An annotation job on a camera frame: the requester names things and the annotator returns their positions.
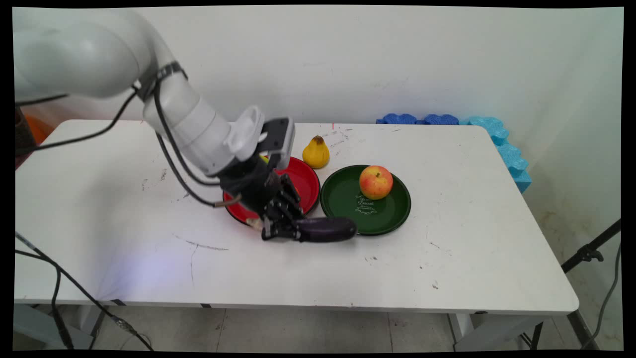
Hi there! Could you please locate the red yellow apple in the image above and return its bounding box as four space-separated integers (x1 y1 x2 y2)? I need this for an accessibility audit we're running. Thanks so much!
359 165 394 200

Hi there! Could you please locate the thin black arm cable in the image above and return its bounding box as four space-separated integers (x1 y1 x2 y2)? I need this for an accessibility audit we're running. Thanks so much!
15 89 141 156

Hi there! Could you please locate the black arm strap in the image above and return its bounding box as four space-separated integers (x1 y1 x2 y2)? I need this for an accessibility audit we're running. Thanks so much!
137 61 188 100

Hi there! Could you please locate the white table leg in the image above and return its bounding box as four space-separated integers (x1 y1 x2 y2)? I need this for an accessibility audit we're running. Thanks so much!
447 313 543 352

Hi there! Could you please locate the yellow pear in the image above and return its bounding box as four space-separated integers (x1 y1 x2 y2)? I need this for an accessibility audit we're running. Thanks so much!
302 135 330 170

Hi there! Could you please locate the orange object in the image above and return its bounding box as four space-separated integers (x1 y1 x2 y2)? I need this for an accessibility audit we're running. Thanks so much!
22 115 54 145

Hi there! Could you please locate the light blue foam mat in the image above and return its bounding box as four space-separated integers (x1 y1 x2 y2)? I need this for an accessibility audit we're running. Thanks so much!
460 116 532 193

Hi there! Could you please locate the black tripod stand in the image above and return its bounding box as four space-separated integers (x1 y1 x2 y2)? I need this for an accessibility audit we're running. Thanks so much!
529 219 622 350

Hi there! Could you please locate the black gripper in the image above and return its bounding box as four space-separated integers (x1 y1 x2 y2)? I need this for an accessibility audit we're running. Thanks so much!
219 155 306 242

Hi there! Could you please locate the red round plate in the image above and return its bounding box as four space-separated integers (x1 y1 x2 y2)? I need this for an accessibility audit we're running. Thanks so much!
222 156 321 227

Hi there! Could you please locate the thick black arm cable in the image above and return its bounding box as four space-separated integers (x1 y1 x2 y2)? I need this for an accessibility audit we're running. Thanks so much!
152 82 244 208

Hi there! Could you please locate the dark green round plate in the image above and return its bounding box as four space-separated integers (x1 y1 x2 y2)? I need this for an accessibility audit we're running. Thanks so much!
319 165 412 236

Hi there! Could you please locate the purple eggplant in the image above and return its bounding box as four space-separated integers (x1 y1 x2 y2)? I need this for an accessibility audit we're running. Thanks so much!
247 216 358 244

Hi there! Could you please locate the grey hanging cable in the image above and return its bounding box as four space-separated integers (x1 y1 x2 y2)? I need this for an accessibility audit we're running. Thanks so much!
581 241 622 349

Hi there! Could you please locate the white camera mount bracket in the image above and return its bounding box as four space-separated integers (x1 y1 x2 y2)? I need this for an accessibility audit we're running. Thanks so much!
224 105 265 161

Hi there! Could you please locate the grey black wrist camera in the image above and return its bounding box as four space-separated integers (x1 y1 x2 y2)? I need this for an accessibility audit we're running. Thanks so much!
258 118 296 171

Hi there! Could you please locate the black floor cable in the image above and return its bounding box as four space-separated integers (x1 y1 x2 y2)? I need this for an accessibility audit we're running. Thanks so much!
15 231 155 351

